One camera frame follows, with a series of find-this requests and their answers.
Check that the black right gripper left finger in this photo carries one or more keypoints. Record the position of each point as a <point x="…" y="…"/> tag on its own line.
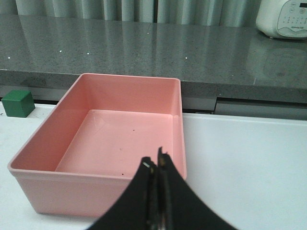
<point x="136" y="209"/>

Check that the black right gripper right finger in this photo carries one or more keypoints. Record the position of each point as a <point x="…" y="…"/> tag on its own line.
<point x="179" y="207"/>

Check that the pink plastic bin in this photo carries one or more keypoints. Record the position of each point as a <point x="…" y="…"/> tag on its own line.
<point x="83" y="156"/>

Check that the green cube block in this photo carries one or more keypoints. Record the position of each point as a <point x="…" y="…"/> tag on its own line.
<point x="18" y="103"/>

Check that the grey stone counter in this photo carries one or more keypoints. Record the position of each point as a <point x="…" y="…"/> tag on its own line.
<point x="47" y="54"/>

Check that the white rice cooker appliance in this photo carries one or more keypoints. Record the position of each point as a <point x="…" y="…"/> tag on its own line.
<point x="284" y="19"/>

